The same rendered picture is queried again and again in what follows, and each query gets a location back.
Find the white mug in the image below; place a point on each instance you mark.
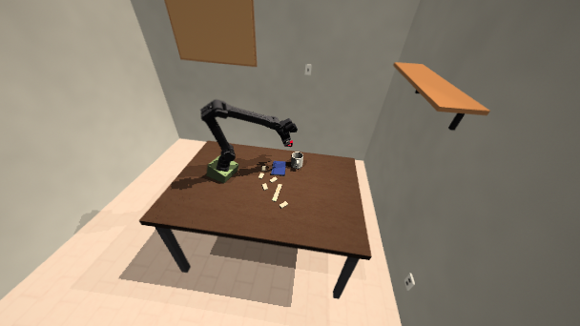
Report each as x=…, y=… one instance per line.
x=294, y=160

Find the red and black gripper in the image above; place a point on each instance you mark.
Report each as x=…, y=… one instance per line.
x=286, y=144

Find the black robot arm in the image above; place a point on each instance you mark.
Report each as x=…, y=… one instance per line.
x=215, y=109

